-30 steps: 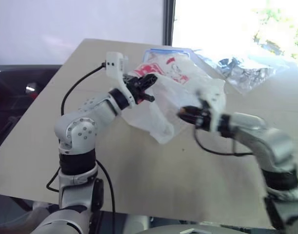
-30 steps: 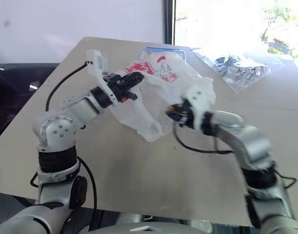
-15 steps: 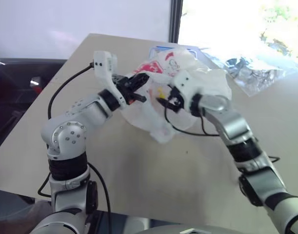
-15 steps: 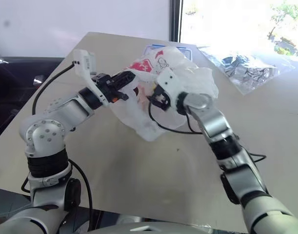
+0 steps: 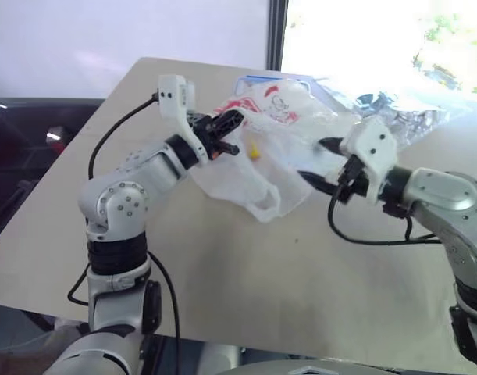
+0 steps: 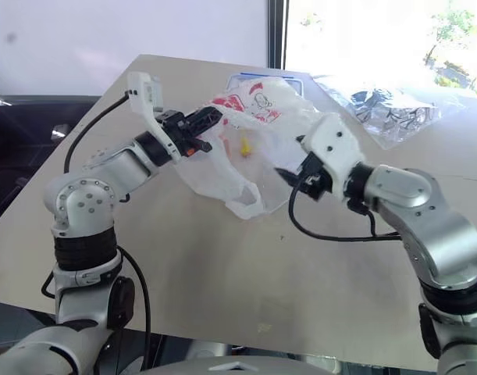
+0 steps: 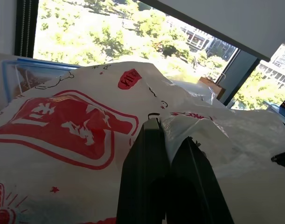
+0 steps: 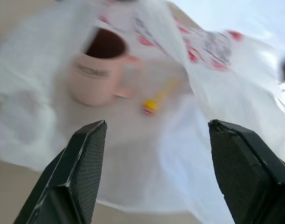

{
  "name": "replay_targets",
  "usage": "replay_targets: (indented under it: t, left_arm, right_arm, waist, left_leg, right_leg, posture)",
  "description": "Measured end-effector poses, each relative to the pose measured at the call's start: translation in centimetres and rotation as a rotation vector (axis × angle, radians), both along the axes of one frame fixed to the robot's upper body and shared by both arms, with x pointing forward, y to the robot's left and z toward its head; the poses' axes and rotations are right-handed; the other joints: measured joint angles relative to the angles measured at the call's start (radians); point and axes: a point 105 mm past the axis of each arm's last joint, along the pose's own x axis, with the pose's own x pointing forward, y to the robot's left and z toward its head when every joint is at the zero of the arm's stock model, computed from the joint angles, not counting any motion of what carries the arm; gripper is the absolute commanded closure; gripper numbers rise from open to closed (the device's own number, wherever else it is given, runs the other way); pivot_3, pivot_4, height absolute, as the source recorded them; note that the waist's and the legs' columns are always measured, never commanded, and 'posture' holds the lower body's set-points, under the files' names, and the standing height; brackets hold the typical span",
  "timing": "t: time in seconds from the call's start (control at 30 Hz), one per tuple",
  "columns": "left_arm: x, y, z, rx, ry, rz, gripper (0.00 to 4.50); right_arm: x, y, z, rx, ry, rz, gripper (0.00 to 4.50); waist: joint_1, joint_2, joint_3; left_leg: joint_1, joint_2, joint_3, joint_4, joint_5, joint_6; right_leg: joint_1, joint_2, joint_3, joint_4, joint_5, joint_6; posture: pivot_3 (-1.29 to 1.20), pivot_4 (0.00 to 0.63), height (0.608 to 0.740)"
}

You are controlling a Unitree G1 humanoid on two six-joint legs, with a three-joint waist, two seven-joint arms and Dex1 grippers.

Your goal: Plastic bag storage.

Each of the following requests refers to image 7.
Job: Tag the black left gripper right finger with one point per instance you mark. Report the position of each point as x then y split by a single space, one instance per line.
196 184

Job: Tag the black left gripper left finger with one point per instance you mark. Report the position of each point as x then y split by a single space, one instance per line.
142 177

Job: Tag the white plastic bag red print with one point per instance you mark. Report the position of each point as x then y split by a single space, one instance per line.
70 149

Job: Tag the clear storage box blue rim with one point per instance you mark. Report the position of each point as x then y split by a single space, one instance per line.
18 77

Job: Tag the black right gripper tip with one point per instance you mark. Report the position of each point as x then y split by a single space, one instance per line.
283 158

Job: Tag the brown cardboard box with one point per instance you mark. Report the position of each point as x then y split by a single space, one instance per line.
214 86

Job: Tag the dark window frame post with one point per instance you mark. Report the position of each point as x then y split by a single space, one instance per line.
240 77

